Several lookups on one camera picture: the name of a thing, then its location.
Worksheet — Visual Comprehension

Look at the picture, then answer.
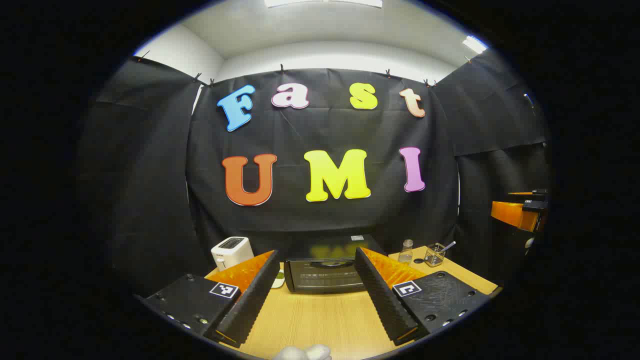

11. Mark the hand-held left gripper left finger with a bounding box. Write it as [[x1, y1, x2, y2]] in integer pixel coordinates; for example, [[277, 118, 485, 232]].
[[135, 249, 281, 349]]

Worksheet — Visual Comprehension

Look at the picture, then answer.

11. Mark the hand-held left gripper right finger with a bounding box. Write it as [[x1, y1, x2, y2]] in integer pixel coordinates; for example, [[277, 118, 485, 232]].
[[354, 246, 501, 347]]

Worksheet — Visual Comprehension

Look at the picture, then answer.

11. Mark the black electric oven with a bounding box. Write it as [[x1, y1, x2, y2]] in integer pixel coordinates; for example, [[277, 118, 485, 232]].
[[283, 233, 388, 295]]

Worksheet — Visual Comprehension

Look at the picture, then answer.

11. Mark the clear glass bottle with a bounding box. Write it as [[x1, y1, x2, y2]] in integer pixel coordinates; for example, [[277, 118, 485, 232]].
[[398, 239, 415, 267]]

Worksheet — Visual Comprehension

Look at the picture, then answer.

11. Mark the white toaster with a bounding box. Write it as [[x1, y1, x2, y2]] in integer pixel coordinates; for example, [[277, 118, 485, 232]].
[[210, 236, 255, 272]]

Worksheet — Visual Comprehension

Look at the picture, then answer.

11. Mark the ceiling light panel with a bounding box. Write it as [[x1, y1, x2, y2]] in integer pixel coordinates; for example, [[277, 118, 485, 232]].
[[462, 35, 488, 55]]

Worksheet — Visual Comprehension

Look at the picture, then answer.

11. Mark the wire mesh holder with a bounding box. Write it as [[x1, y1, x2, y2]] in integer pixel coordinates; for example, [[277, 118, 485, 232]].
[[424, 243, 447, 268]]

